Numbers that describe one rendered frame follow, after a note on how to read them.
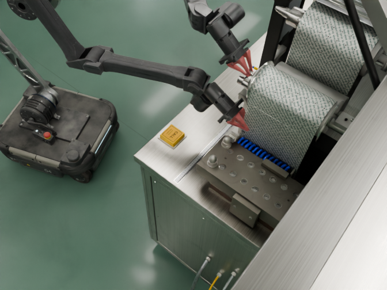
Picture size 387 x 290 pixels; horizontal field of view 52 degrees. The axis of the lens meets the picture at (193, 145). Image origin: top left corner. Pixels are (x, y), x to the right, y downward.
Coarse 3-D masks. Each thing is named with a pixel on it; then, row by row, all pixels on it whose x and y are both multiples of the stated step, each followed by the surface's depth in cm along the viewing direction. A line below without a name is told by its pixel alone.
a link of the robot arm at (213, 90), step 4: (208, 84) 136; (212, 84) 134; (216, 84) 135; (208, 88) 134; (212, 88) 134; (216, 88) 134; (220, 88) 135; (204, 92) 135; (208, 92) 134; (212, 92) 134; (216, 92) 134; (220, 92) 135; (200, 96) 139; (204, 96) 139; (208, 96) 135; (212, 96) 135; (216, 96) 134; (220, 96) 135; (204, 100) 139; (208, 100) 139; (212, 100) 136; (216, 100) 135
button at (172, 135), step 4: (168, 128) 156; (172, 128) 156; (176, 128) 157; (164, 132) 155; (168, 132) 155; (172, 132) 155; (176, 132) 155; (180, 132) 156; (160, 136) 155; (164, 136) 154; (168, 136) 154; (172, 136) 154; (176, 136) 154; (180, 136) 155; (164, 140) 155; (168, 140) 153; (172, 140) 153; (176, 140) 153; (172, 144) 153
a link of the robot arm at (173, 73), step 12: (108, 48) 143; (108, 60) 138; (120, 60) 138; (132, 60) 138; (144, 60) 138; (96, 72) 140; (120, 72) 141; (132, 72) 139; (144, 72) 137; (156, 72) 135; (168, 72) 134; (180, 72) 133; (192, 72) 134; (204, 72) 135; (180, 84) 134
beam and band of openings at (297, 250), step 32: (384, 96) 71; (352, 128) 67; (384, 128) 67; (352, 160) 63; (384, 160) 64; (320, 192) 60; (352, 192) 60; (288, 224) 57; (320, 224) 57; (256, 256) 54; (288, 256) 54; (320, 256) 54; (256, 288) 52; (288, 288) 52
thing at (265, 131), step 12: (252, 108) 129; (252, 120) 133; (264, 120) 129; (276, 120) 125; (252, 132) 137; (264, 132) 133; (276, 132) 129; (288, 132) 125; (264, 144) 137; (276, 144) 133; (288, 144) 129; (300, 144) 125; (276, 156) 137; (288, 156) 133; (300, 156) 129
